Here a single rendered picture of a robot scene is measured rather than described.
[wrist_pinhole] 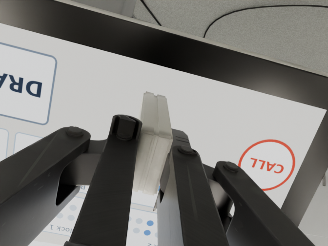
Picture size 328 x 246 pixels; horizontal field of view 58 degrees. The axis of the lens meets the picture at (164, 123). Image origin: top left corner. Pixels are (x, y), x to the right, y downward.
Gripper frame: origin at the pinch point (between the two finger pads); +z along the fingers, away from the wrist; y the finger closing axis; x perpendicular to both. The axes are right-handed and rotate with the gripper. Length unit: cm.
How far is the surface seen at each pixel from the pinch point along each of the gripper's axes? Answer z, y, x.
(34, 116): 3.5, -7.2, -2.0
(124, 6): 19.2, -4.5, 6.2
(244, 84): 3.6, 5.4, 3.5
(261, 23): 139, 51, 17
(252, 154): 3.5, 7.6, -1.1
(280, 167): 3.5, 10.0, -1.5
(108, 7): 18.1, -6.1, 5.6
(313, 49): 144, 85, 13
